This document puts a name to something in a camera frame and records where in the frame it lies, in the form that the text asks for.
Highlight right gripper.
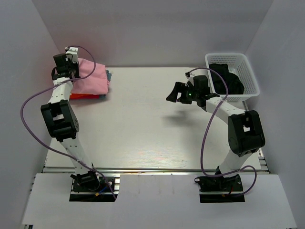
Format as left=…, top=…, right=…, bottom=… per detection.
left=167, top=82, right=200, bottom=104

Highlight pink t-shirt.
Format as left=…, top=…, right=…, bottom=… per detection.
left=71, top=58, right=110, bottom=95

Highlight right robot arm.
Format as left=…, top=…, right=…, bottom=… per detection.
left=166, top=75, right=265, bottom=190

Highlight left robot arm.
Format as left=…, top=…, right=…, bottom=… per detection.
left=41, top=51, right=92, bottom=176

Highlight orange folded t-shirt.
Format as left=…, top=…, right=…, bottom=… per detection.
left=70, top=94, right=100, bottom=100

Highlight grey-blue folded t-shirt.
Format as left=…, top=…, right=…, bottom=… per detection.
left=99, top=70, right=112, bottom=100

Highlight black clothes in basket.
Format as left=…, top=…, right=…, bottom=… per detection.
left=209, top=63, right=244, bottom=94

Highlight white plastic basket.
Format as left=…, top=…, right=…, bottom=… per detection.
left=205, top=52, right=260, bottom=102

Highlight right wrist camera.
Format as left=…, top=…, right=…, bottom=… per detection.
left=185, top=72, right=194, bottom=87

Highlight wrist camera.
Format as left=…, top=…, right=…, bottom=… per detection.
left=65, top=46, right=79, bottom=63
left=185, top=72, right=194, bottom=87

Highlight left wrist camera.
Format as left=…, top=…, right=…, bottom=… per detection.
left=65, top=46, right=79, bottom=63

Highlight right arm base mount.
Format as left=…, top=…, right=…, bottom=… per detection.
left=194, top=175, right=245, bottom=203

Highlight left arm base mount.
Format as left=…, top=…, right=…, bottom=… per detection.
left=69, top=171, right=120, bottom=202

